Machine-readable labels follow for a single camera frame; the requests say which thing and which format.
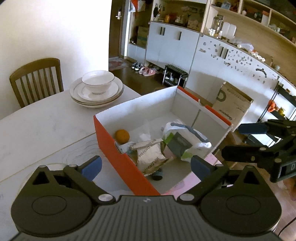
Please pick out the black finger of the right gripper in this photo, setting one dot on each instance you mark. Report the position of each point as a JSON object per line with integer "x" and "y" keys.
{"x": 272, "y": 127}
{"x": 262, "y": 156}

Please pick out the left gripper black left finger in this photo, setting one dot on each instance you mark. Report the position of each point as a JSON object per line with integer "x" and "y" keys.
{"x": 71, "y": 185}

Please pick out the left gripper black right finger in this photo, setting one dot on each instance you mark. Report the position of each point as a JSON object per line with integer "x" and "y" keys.
{"x": 219, "y": 184}

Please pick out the white blue tissue pack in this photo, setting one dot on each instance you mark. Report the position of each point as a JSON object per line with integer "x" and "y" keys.
{"x": 184, "y": 141}

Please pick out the beige patterned foil pouch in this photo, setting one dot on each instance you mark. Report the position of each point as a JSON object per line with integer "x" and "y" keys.
{"x": 150, "y": 156}

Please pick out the orange tangerine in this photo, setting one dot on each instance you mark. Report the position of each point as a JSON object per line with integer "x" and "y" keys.
{"x": 122, "y": 136}

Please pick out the white blue snack wrapper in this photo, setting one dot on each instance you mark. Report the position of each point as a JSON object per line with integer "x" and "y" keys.
{"x": 127, "y": 149}

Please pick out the clear plastic bag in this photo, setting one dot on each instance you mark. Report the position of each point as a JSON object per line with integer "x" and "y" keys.
{"x": 150, "y": 130}

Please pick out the brown cardboard box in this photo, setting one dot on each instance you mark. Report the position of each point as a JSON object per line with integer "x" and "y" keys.
{"x": 232, "y": 103}

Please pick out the red white cardboard box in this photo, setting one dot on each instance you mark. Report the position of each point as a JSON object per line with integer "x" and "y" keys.
{"x": 163, "y": 106}

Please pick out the stacked white plates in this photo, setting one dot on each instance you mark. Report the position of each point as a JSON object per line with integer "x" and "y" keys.
{"x": 84, "y": 97}

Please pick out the black shoe rack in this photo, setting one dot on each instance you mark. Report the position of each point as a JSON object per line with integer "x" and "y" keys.
{"x": 174, "y": 76}

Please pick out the white ceramic bowl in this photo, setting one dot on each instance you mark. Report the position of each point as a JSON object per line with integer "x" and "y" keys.
{"x": 98, "y": 81}

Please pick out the wooden dining chair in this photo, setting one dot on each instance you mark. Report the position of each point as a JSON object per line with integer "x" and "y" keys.
{"x": 36, "y": 81}

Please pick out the pink slippers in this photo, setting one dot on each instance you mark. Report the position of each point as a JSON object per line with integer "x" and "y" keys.
{"x": 145, "y": 71}

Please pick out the dark wooden door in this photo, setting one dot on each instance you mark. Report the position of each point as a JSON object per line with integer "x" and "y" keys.
{"x": 115, "y": 30}

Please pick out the white wall cabinet unit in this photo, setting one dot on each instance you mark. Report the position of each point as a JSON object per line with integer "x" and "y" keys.
{"x": 214, "y": 45}

